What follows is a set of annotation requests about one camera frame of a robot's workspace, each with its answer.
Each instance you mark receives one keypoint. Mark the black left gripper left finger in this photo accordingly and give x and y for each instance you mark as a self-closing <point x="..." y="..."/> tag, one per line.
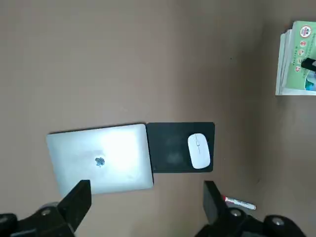
<point x="66" y="209"/>

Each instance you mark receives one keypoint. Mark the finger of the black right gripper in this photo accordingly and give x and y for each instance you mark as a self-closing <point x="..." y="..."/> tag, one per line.
<point x="311" y="64"/>

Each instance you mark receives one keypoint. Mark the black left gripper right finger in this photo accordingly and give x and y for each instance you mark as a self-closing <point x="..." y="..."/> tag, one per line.
<point x="222" y="217"/>

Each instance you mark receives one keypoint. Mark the colourful juice recipe book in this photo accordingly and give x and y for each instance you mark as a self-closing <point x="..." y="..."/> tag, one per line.
<point x="301" y="44"/>

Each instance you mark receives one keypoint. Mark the silver laptop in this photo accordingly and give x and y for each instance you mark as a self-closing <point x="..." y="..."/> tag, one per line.
<point x="103" y="158"/>

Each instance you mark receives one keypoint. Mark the white marker with red cap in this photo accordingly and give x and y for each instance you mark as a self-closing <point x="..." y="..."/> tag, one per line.
<point x="240" y="203"/>

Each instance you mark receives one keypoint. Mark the white computer mouse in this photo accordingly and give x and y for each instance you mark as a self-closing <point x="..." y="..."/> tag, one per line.
<point x="198" y="151"/>

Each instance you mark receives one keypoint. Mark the black mouse mat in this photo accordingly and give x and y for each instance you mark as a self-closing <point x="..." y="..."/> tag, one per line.
<point x="170" y="148"/>

